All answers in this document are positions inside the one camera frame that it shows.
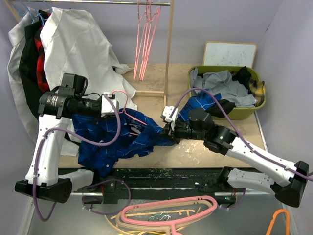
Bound pink hanger in foreground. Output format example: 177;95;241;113
115;195;218;235

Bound blue plaid shirt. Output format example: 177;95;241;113
72;88;222;179

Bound metal hanging rod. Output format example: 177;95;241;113
9;0;174;6

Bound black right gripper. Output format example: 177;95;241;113
158;116;205;144

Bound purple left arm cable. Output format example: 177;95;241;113
32;96;133;222

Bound yellow hanger in foreground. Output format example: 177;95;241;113
119;230;167;235

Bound pink hangers on rack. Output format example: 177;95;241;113
133;0;161;81

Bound black hanging garment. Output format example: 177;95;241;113
19;21;81;145

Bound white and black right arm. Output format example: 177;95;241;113
161;106;309;208

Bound orange hanger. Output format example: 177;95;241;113
265;209;291;235

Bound black and yellow garment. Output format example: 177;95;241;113
205;65;267;118

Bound white hanging shirt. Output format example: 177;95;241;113
6;6;137;157

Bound green laundry basket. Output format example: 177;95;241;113
187;65;267;120

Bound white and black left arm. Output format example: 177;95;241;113
15;73;119;203

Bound blue hanger hooks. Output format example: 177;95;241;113
19;0;53;26

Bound grey shirt in basket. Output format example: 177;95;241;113
189;68;257;108

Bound wooden garment rack frame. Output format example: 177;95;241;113
4;0;176;108

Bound small whiteboard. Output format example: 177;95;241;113
202;41;257;68

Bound aluminium frame rail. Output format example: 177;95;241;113
20;191;291;235

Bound red plaid hanging shirt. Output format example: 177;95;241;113
34;10;51;93

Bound pink hanger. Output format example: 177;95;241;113
111;89;148;136
115;195;218;235

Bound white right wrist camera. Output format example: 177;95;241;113
161;106;178;130

